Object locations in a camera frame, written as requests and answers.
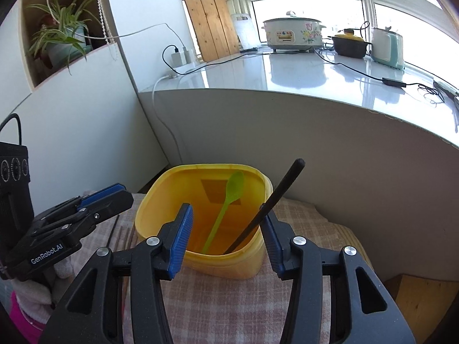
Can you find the mint green kettle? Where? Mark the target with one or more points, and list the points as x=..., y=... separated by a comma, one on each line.
x=385, y=48

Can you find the white power strip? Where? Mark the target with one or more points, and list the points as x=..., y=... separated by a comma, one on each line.
x=186, y=68

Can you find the grey flat device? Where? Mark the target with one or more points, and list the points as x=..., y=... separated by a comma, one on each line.
x=444, y=89

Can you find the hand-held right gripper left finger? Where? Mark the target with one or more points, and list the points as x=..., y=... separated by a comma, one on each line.
x=181, y=243

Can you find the pink plaid cloth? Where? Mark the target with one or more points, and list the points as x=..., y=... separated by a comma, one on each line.
x=215, y=311

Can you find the black chopstick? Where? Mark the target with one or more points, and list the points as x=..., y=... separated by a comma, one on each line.
x=287, y=182
x=115, y=231

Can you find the wooden plank board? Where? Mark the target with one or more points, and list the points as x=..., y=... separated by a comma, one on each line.
x=208, y=18

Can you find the white cabinet with wooden niche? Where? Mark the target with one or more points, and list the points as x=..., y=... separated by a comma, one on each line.
x=71, y=114

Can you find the green plastic spoon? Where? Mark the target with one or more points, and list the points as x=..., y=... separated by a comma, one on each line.
x=235, y=186

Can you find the white cutting board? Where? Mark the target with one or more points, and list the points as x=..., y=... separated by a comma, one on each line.
x=245, y=32

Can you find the floral electric cooker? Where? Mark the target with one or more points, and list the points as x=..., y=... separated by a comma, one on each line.
x=290, y=36

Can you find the white wall charger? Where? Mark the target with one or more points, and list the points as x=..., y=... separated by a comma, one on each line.
x=177, y=58

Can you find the potted spider plant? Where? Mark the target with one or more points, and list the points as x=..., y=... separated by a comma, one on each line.
x=64, y=28

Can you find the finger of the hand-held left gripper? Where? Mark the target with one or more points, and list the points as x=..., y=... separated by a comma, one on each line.
x=104, y=191
x=114, y=204

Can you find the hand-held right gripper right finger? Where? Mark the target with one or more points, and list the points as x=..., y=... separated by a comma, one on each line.
x=272, y=249

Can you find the black power adapter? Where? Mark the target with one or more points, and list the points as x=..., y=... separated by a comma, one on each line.
x=393, y=82

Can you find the yellow plastic container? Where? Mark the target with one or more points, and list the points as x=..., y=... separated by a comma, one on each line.
x=215, y=265

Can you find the black pot with yellow lid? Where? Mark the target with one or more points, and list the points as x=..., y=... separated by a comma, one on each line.
x=349, y=46

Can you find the wooden chopstick with red end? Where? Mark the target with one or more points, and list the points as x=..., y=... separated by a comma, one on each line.
x=131, y=238

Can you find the wooden stool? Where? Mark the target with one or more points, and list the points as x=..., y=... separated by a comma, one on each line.
x=419, y=304

